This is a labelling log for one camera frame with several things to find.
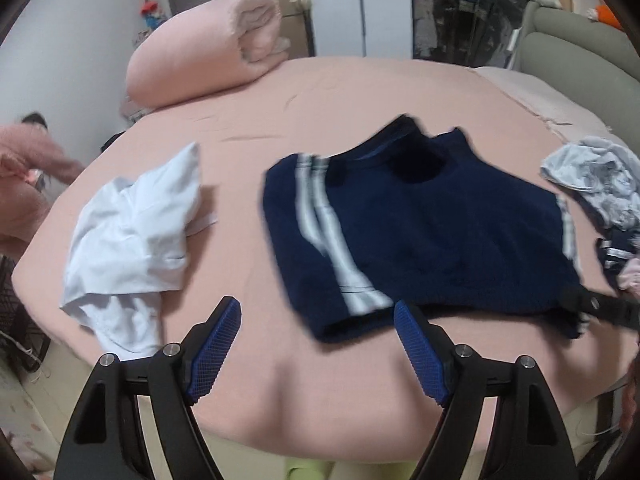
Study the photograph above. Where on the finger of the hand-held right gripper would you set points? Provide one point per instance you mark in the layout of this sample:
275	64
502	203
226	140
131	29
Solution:
600	307

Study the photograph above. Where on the light green slipper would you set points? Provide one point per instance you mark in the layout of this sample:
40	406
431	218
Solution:
305	470

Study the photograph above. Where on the rolled pink quilt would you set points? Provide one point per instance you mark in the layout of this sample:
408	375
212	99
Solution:
190	55

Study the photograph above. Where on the red hat doll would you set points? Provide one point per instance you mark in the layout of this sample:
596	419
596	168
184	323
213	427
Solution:
152	12

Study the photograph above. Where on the navy garment with striped trim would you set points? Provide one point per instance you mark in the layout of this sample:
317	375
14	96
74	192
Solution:
612	255

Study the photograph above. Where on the pink printed baby garment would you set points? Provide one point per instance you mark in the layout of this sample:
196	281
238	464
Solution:
631	277

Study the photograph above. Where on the pink bed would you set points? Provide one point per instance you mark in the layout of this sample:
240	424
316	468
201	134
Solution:
250	110

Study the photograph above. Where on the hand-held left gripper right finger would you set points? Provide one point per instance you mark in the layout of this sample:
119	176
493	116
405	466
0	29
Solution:
422	355

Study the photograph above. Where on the white wardrobe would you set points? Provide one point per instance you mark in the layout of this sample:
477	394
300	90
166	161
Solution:
350	5

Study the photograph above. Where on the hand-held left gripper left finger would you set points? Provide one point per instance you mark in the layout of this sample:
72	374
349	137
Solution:
215	355

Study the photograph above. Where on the grey padded headboard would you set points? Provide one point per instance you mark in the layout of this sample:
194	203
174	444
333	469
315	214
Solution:
575	55

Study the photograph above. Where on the dark glass wardrobe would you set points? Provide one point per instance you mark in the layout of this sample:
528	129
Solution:
460	15

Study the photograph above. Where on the pale grey white garment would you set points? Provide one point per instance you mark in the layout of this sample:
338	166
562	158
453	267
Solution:
595	175

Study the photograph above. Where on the white shirt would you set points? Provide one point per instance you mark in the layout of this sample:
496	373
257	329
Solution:
130	240

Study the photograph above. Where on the navy shorts with white stripes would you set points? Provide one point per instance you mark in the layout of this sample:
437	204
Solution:
425	235

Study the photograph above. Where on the row of plush toys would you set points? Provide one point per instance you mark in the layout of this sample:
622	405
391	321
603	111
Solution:
605	15

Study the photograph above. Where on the beige cabinet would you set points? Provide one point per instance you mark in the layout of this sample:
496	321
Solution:
295	30

